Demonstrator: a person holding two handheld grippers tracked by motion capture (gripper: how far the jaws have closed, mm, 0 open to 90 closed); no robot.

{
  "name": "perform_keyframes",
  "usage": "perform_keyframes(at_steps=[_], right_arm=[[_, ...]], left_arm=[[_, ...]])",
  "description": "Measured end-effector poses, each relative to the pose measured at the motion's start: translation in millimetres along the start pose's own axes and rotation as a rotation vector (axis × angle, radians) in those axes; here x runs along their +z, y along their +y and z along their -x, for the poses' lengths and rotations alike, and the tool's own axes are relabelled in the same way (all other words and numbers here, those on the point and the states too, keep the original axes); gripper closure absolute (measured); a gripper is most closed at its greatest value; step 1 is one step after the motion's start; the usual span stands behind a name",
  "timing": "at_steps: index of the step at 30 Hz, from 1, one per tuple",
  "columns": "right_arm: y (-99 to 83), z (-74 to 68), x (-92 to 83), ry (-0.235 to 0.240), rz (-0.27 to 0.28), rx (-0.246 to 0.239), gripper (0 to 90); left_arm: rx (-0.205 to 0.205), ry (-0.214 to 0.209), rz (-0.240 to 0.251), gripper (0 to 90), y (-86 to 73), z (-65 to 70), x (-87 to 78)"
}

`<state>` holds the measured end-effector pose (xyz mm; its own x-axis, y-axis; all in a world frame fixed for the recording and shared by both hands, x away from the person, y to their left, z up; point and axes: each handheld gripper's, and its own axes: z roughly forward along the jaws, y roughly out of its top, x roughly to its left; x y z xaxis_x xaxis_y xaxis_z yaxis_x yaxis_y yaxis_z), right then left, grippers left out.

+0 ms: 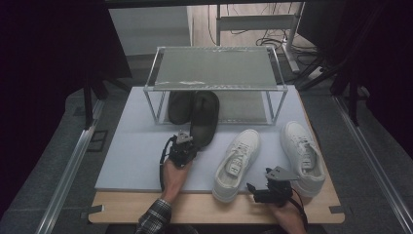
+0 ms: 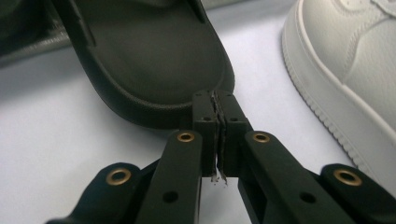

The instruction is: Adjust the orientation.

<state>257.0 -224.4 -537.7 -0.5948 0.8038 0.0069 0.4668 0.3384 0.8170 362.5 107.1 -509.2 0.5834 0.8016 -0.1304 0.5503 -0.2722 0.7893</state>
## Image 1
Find white sneaker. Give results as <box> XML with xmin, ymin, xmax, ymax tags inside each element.
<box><xmin>280</xmin><ymin>120</ymin><xmax>326</xmax><ymax>198</ymax></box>
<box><xmin>212</xmin><ymin>129</ymin><xmax>262</xmax><ymax>204</ymax></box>

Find aluminium rail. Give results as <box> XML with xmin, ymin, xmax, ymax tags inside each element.
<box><xmin>333</xmin><ymin>96</ymin><xmax>413</xmax><ymax>234</ymax></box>
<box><xmin>35</xmin><ymin>98</ymin><xmax>105</xmax><ymax>234</ymax></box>

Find black stand legs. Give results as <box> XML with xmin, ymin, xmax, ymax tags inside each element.
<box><xmin>295</xmin><ymin>55</ymin><xmax>362</xmax><ymax>127</ymax></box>
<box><xmin>82</xmin><ymin>74</ymin><xmax>131</xmax><ymax>130</ymax></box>

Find black floor cables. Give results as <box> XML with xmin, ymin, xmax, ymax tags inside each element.
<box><xmin>255</xmin><ymin>30</ymin><xmax>320</xmax><ymax>66</ymax></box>

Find person's right hand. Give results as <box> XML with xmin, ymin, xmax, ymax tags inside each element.
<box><xmin>269</xmin><ymin>201</ymin><xmax>308</xmax><ymax>234</ymax></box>

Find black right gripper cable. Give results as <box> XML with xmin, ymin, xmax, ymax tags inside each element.
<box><xmin>288</xmin><ymin>188</ymin><xmax>310</xmax><ymax>230</ymax></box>

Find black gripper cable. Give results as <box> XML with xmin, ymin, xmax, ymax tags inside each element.
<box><xmin>288</xmin><ymin>188</ymin><xmax>310</xmax><ymax>230</ymax></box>
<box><xmin>158</xmin><ymin>136</ymin><xmax>178</xmax><ymax>193</ymax></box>

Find black curtain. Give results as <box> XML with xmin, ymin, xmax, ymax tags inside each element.
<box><xmin>296</xmin><ymin>0</ymin><xmax>413</xmax><ymax>159</ymax></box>
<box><xmin>0</xmin><ymin>0</ymin><xmax>133</xmax><ymax>209</ymax></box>

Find metal shoe rack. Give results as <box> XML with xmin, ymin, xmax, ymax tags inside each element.
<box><xmin>143</xmin><ymin>45</ymin><xmax>289</xmax><ymax>126</ymax></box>

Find light grey board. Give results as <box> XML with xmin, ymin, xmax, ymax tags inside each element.
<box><xmin>94</xmin><ymin>85</ymin><xmax>320</xmax><ymax>194</ymax></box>

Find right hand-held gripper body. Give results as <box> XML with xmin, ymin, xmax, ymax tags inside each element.
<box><xmin>265</xmin><ymin>166</ymin><xmax>300</xmax><ymax>208</ymax></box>

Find grey panel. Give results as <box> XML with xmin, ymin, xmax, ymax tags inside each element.
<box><xmin>108</xmin><ymin>5</ymin><xmax>193</xmax><ymax>57</ymax></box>

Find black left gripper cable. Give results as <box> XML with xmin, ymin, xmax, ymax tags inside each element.
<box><xmin>158</xmin><ymin>136</ymin><xmax>178</xmax><ymax>193</ymax></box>

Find black square floor frame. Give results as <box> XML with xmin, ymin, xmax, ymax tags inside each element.
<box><xmin>86</xmin><ymin>130</ymin><xmax>109</xmax><ymax>153</ymax></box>

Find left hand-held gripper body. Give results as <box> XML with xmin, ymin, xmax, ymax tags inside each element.
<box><xmin>168</xmin><ymin>130</ymin><xmax>196</xmax><ymax>170</ymax></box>

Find white desk frame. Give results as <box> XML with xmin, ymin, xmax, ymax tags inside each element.
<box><xmin>215</xmin><ymin>2</ymin><xmax>307</xmax><ymax>73</ymax></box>

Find person's left hand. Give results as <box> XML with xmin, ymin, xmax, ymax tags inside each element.
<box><xmin>161</xmin><ymin>158</ymin><xmax>193</xmax><ymax>203</ymax></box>

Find black slip-on shoe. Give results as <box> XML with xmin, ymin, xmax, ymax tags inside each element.
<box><xmin>189</xmin><ymin>90</ymin><xmax>221</xmax><ymax>151</ymax></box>
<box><xmin>168</xmin><ymin>91</ymin><xmax>196</xmax><ymax>126</ymax></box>

